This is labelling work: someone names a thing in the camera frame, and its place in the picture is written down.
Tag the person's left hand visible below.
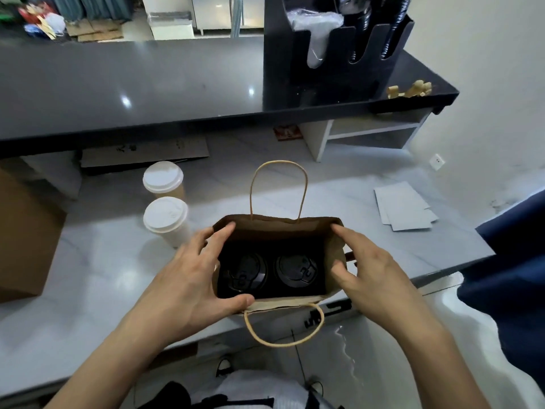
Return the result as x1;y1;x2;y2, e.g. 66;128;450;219
145;221;257;347

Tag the person's right hand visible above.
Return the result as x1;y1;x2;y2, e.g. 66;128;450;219
330;224;436;338

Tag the black lid coffee cup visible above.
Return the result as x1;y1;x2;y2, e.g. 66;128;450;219
220;249;273;295
272;248;324;295

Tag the stack of white paper sheets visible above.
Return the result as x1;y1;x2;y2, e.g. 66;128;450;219
374;181;441;233

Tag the brown paper bag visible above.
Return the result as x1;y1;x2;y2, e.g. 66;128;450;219
0;166;68;304
211;160;353;348

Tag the tan coffee cup white lid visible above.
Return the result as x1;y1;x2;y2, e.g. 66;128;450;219
142;161;187;202

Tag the person's left shoe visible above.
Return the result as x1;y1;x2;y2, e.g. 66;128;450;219
215;356;236;378

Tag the person's white shirt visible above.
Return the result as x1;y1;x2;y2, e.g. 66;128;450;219
187;370;313;409

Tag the black body harness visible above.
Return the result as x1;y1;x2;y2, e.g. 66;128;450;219
136;381;346;409

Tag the white support panel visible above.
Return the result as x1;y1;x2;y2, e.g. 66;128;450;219
21;151;85;200

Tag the row of tan tape strips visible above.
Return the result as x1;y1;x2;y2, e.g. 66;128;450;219
387;79;434;101

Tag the black acrylic organizer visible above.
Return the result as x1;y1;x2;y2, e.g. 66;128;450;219
262;0;417;108

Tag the plastic wrapped white pack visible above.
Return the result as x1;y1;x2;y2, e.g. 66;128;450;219
287;8;345;70

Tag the white box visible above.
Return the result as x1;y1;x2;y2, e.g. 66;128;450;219
146;11;196;41

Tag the stainless steel refrigerator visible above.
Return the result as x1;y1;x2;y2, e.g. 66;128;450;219
191;0;266;31

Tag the blue skirted table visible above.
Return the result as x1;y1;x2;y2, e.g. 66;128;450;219
51;0;134;22

